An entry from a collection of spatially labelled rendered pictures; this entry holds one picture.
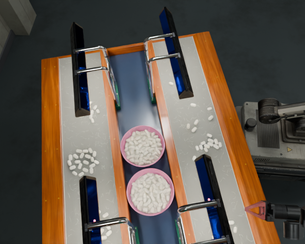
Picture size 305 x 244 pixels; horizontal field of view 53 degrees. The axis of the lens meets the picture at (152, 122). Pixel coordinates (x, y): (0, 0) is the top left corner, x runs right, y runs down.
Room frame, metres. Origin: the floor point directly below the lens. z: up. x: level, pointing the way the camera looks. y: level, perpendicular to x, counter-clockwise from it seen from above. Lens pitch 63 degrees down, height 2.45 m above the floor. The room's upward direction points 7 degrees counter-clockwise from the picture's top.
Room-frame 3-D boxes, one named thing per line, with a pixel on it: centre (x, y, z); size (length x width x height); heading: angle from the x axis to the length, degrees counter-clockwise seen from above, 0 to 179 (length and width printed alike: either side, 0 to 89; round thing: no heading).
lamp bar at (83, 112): (1.10, 0.38, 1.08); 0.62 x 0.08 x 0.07; 4
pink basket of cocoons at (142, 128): (0.70, 0.08, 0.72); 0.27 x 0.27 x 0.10
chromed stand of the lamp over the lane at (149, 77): (1.14, -0.10, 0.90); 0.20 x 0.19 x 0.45; 4
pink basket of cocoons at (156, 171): (0.42, 0.06, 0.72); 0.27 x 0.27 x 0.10
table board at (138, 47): (1.50, 0.12, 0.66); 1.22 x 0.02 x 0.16; 94
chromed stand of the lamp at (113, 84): (1.11, 0.30, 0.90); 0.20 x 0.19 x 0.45; 4
